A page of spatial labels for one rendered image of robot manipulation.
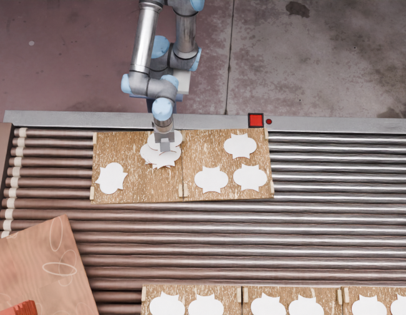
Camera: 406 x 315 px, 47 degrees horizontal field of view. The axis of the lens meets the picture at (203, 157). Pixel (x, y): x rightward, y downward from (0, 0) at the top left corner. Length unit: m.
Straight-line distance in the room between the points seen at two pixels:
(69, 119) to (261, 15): 2.02
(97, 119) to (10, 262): 0.76
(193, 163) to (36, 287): 0.85
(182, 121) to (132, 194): 0.44
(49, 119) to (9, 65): 1.43
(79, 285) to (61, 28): 2.34
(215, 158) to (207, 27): 1.75
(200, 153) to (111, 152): 0.41
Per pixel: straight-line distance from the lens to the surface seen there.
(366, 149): 2.37
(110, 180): 2.15
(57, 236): 2.02
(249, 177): 2.15
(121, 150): 2.21
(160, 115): 1.77
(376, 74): 3.78
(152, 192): 2.12
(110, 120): 2.30
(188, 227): 2.09
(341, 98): 3.58
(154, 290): 2.03
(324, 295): 2.10
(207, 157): 2.18
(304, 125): 2.34
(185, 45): 2.14
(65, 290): 1.97
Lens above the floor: 2.95
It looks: 68 degrees down
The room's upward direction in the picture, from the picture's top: 5 degrees clockwise
